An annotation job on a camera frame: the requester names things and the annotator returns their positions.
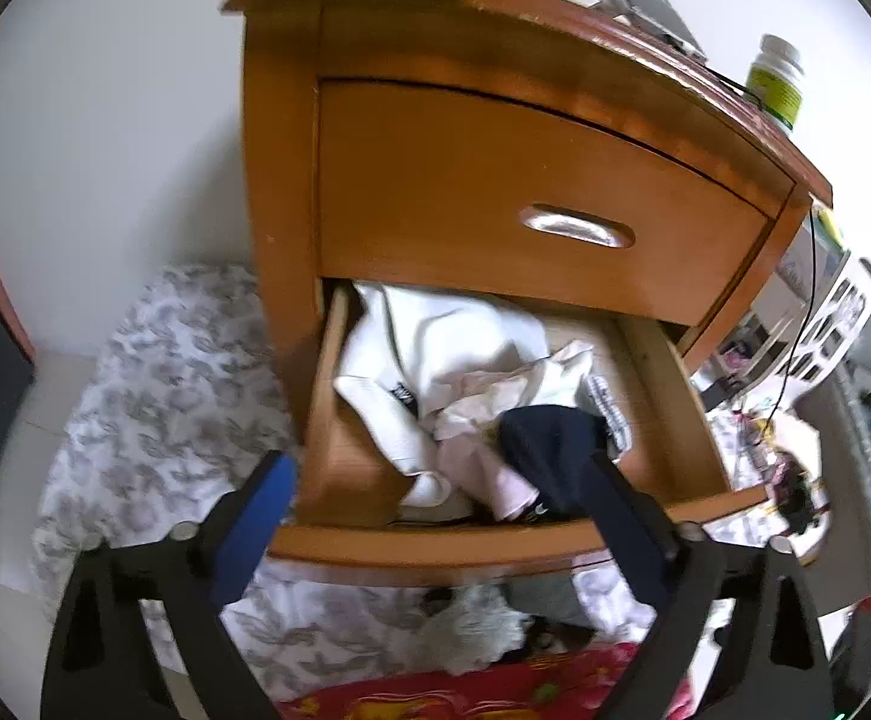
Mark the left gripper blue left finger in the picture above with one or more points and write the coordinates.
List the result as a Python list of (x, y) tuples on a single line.
[(242, 523)]

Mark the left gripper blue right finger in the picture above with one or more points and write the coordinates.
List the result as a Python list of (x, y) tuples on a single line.
[(637, 532)]

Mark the wooden drawer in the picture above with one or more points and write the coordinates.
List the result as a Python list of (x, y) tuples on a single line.
[(424, 186), (403, 479)]

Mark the navy blue garment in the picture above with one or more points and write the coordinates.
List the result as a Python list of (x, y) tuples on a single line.
[(550, 447)]

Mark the pale green lace garment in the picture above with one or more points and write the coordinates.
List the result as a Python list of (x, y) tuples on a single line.
[(467, 629)]

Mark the grey socks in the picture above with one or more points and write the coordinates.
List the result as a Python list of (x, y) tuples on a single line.
[(551, 596)]

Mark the black lace garment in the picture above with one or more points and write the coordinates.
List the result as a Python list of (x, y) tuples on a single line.
[(549, 637)]

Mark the red floral cushion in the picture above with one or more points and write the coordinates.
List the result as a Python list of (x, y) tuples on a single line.
[(555, 685)]

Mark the colourful trinket pile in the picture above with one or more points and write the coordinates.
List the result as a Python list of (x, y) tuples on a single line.
[(785, 455)]

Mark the floral grey white quilt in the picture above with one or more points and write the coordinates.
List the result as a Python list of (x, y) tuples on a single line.
[(182, 405)]

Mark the white garment with black label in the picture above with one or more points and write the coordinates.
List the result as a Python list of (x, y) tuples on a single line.
[(403, 363)]

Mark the white cutout magazine rack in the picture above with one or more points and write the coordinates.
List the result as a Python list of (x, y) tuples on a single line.
[(800, 326)]

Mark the wooden nightstand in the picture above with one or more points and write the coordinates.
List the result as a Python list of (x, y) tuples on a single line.
[(547, 55)]

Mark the green pill bottle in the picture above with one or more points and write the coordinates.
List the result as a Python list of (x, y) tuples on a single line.
[(775, 78)]

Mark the phone on nightstand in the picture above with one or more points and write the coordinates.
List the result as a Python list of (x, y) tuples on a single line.
[(658, 19)]

